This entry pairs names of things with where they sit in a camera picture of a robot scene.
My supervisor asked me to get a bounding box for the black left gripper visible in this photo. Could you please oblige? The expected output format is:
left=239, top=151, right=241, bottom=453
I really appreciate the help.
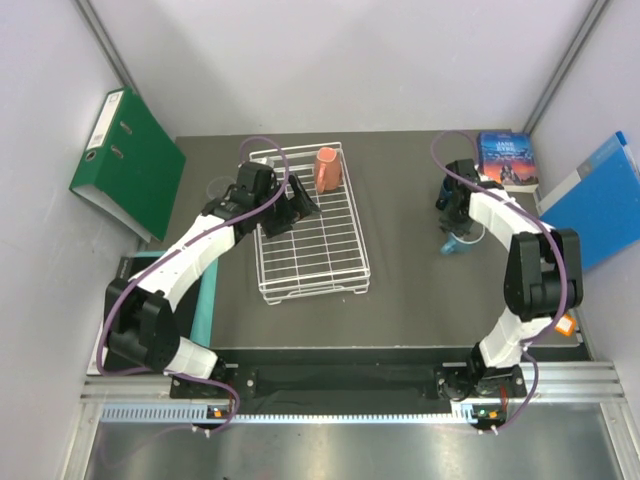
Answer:
left=254, top=172, right=320, bottom=238

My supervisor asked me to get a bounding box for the dark blue mug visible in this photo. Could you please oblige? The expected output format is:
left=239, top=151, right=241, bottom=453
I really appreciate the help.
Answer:
left=435, top=177, right=452, bottom=211

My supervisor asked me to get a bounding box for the grey slotted cable duct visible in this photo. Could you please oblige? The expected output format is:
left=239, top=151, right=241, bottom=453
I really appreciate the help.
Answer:
left=99, top=403, right=506, bottom=425

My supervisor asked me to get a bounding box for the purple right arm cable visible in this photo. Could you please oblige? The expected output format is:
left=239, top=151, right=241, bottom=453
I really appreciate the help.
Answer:
left=430, top=130, right=571, bottom=434

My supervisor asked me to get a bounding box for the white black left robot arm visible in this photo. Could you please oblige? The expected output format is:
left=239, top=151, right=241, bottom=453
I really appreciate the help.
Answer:
left=101, top=162, right=320, bottom=397

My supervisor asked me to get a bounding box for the teal mug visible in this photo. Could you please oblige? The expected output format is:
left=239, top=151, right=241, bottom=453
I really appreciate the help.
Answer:
left=440, top=222, right=486, bottom=255

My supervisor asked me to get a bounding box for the orange key tag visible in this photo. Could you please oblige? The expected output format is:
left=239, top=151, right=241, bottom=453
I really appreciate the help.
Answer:
left=555, top=315, right=577, bottom=337

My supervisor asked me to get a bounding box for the aluminium frame rail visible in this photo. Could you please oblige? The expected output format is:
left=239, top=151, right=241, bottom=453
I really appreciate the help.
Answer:
left=79, top=362, right=629, bottom=406

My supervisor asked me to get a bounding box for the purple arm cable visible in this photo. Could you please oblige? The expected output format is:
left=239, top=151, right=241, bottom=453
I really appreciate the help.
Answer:
left=94, top=135, right=291, bottom=436
left=430, top=130, right=571, bottom=434

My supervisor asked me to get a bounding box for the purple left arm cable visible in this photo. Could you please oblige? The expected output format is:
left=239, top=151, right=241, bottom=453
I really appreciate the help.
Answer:
left=94, top=135, right=291, bottom=436

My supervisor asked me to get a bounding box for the clear faceted plastic cup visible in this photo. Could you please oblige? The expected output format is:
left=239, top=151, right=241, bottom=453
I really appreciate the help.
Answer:
left=206, top=176, right=235, bottom=199

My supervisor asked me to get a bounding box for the Jane Eyre paperback book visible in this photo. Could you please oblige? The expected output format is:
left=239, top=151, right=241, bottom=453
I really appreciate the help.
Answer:
left=477, top=131, right=539, bottom=193

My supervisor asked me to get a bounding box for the white wire dish rack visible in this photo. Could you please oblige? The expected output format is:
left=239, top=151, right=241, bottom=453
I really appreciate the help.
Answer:
left=254, top=142, right=371, bottom=305

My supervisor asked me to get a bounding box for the blue folder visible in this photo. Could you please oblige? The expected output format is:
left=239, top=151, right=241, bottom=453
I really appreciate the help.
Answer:
left=538, top=131, right=639, bottom=270

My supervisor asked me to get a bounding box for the green lever arch binder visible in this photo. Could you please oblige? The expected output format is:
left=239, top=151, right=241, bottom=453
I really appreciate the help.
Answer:
left=69, top=87, right=186, bottom=242

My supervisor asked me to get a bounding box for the orange mug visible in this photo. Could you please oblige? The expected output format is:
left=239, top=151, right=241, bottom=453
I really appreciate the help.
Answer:
left=314, top=147, right=343, bottom=194

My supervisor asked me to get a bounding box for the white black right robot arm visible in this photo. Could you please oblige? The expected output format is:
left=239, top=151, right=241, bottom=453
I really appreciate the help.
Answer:
left=436, top=159, right=584, bottom=401

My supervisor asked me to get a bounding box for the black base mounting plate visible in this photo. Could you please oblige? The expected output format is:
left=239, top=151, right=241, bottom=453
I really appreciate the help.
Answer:
left=169, top=362, right=529, bottom=404

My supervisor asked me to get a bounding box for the black notebook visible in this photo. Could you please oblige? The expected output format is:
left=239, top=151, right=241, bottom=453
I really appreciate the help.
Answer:
left=86, top=254, right=201, bottom=377

